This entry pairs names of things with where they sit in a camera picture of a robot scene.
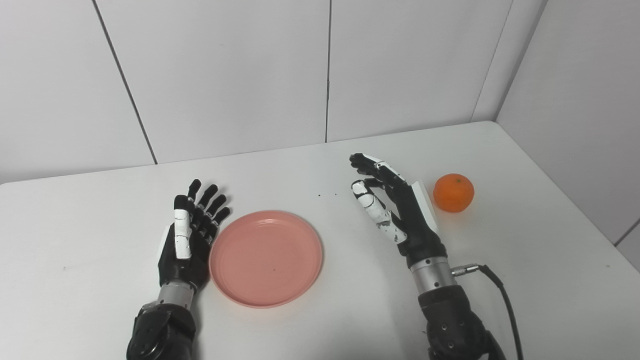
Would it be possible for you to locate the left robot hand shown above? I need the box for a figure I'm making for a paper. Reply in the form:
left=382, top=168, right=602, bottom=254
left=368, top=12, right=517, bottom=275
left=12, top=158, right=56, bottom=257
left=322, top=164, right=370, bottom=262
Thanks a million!
left=157, top=179, right=232, bottom=291

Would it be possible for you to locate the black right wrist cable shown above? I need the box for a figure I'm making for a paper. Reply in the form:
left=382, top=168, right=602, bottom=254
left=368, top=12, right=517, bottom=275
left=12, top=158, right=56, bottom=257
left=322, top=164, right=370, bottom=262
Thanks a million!
left=451, top=264, right=525, bottom=360

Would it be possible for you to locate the pink plate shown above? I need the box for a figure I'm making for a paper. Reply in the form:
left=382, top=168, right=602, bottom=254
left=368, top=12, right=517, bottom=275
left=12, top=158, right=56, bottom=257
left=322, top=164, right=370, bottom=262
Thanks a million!
left=209, top=210, right=324, bottom=309

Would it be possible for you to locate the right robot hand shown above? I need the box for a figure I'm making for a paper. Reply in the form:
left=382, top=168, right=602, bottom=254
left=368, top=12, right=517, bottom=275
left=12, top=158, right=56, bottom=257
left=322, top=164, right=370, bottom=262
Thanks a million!
left=349, top=152, right=448, bottom=269

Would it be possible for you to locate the orange fruit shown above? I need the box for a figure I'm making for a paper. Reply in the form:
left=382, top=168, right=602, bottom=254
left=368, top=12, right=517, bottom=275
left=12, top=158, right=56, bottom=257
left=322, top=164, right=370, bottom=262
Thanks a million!
left=433, top=173, right=475, bottom=214

